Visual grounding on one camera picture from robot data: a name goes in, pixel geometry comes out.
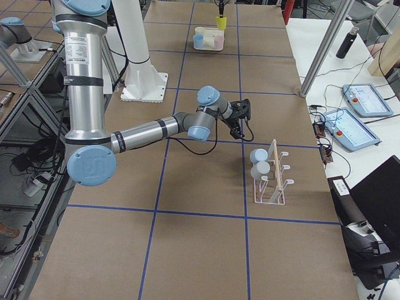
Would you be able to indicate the black laptop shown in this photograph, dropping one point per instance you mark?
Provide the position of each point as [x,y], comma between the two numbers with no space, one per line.
[377,197]

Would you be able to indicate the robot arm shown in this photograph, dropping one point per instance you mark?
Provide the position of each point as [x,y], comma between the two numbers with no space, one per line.
[90,149]

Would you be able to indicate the red cylinder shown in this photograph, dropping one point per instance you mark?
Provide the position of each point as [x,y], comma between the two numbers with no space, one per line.
[288,9]

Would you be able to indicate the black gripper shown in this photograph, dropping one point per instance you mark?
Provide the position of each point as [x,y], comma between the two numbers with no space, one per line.
[220,6]
[234,119]

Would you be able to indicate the aluminium frame post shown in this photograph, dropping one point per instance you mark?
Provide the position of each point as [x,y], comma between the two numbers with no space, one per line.
[325,45]

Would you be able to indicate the light blue plastic cup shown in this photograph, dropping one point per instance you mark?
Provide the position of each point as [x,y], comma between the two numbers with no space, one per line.
[258,155]

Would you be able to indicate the grey plastic cup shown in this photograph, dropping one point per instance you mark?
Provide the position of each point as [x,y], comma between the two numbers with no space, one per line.
[260,169]

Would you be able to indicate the near teach pendant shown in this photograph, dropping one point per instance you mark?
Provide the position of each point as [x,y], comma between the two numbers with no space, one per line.
[349,131]

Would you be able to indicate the pink plastic cup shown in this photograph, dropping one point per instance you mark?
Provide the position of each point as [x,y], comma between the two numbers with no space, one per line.
[218,43]

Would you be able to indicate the teach pendant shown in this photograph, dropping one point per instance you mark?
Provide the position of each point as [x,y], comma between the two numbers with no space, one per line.
[366,100]
[349,131]

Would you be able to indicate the black water bottle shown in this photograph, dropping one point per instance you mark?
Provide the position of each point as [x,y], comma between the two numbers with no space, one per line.
[347,43]

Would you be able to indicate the white wire cup rack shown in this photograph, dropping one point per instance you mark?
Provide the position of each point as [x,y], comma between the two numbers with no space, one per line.
[271,188]

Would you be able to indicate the cream plastic tray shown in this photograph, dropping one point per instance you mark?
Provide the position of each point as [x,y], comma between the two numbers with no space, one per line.
[208,33]

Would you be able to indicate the far teach pendant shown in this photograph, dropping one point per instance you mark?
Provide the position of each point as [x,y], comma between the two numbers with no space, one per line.
[366,100]

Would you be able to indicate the yellow plastic cup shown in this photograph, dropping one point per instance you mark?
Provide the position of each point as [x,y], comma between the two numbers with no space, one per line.
[221,22]

